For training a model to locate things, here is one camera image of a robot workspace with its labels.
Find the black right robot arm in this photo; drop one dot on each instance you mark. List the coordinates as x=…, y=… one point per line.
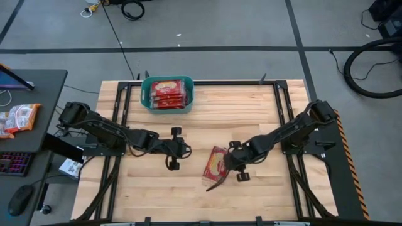
x=292, y=128

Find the black box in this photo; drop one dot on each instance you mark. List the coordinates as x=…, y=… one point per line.
x=63, y=147

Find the black caster wheel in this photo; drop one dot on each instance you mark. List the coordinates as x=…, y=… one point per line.
x=46, y=209

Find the teal plastic basket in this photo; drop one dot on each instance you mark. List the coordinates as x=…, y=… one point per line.
x=146, y=94

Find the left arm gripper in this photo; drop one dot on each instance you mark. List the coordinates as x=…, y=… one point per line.
x=176, y=148

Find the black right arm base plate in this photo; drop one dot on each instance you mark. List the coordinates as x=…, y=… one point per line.
x=314, y=146

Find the black equipment case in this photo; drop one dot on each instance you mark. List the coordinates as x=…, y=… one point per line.
x=389, y=19

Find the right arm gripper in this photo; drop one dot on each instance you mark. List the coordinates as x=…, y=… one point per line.
x=241, y=160

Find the black aluminium table frame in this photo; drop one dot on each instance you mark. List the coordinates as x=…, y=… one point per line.
x=235, y=83

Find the white printed carton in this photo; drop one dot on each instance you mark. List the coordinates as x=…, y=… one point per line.
x=70, y=168

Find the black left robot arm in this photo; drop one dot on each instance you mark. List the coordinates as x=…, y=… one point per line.
x=103, y=128

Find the black desk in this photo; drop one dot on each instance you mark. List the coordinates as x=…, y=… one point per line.
x=47, y=94

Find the black backlit keyboard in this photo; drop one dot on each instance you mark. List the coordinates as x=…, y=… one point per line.
x=15, y=163

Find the orange snack bag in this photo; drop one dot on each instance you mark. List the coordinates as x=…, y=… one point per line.
x=22, y=117
x=3, y=130

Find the tilted computer monitor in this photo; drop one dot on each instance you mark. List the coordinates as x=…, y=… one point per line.
x=12, y=82

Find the black computer mouse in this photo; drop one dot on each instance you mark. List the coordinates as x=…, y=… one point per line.
x=20, y=199

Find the black platform with hazard stripe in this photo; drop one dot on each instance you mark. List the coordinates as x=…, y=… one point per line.
x=342, y=188

